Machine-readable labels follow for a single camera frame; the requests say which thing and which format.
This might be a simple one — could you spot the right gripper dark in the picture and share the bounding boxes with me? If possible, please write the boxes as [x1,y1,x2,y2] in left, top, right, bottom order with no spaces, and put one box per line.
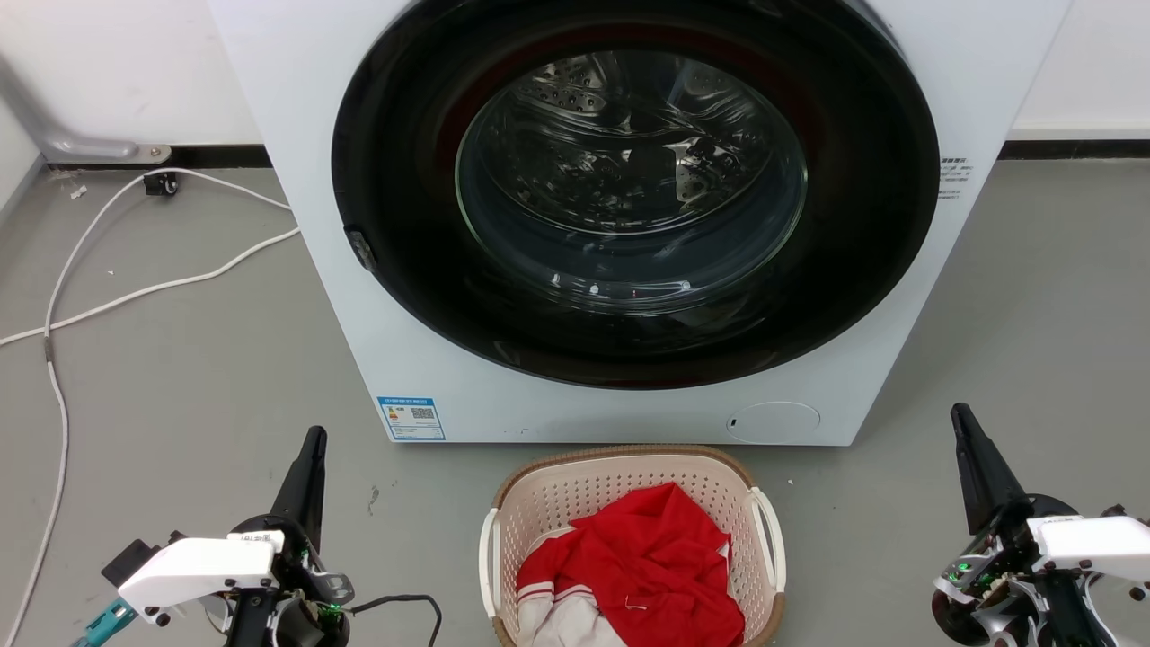
[931,403,1099,647]

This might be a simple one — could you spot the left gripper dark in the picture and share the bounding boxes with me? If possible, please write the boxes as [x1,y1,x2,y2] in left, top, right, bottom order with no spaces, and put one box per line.
[226,426,355,647]

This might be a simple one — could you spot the beige perforated laundry basket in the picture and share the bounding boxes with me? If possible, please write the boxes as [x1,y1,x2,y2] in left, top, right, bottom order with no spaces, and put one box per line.
[479,445,788,647]

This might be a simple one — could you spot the blue energy label sticker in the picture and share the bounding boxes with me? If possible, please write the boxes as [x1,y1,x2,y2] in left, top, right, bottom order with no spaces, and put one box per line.
[377,396,447,442]

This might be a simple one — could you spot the round white filter cover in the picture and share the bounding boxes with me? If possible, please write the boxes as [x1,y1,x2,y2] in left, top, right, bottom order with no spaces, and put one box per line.
[725,401,822,445]

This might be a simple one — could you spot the black round washer door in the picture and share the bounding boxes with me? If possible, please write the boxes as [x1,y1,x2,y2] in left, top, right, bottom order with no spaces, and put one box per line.
[331,0,942,391]

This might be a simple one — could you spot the white garment with red stripes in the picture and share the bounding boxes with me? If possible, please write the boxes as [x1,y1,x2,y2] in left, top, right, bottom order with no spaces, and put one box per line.
[517,528,630,647]

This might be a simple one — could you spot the small printed warning label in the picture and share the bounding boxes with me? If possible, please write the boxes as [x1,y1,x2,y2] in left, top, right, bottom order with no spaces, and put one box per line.
[938,156,971,202]

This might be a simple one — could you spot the white front-load washing machine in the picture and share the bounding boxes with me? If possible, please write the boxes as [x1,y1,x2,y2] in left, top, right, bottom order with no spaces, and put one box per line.
[208,0,1075,448]

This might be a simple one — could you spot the grey drain pipe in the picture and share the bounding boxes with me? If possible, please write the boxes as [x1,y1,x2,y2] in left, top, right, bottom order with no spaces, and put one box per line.
[0,54,173,164]

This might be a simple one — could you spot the thin black left gripper cable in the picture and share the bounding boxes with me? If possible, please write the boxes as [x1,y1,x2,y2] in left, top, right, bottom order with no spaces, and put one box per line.
[347,593,444,647]

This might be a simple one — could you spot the teal cable connector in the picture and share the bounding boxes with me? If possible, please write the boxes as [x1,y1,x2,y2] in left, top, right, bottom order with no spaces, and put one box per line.
[70,599,137,647]

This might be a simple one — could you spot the white floor cable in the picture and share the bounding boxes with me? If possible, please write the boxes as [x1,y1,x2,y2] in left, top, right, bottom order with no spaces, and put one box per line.
[0,226,302,349]

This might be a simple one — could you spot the long white floor hose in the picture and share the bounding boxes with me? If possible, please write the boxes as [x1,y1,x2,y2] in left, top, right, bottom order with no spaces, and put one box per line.
[0,167,295,647]

